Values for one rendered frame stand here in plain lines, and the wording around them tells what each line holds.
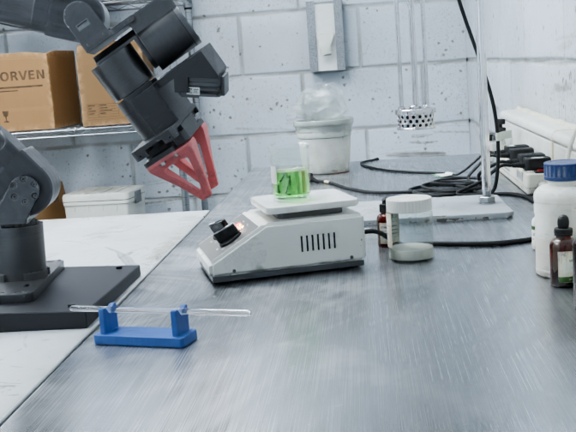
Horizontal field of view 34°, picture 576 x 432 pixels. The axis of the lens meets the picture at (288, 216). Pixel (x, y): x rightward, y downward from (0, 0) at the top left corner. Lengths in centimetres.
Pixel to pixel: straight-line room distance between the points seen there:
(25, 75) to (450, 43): 153
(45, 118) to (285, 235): 232
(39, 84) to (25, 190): 229
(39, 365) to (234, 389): 22
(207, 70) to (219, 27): 253
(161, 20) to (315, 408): 56
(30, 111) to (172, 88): 230
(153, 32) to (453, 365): 54
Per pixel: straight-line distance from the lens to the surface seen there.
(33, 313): 105
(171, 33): 113
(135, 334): 95
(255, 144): 364
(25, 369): 92
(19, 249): 117
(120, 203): 342
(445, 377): 80
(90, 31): 113
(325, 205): 119
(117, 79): 114
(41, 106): 343
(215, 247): 121
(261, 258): 117
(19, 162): 115
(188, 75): 112
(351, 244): 120
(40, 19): 114
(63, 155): 380
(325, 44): 350
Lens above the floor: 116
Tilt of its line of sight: 9 degrees down
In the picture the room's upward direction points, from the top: 4 degrees counter-clockwise
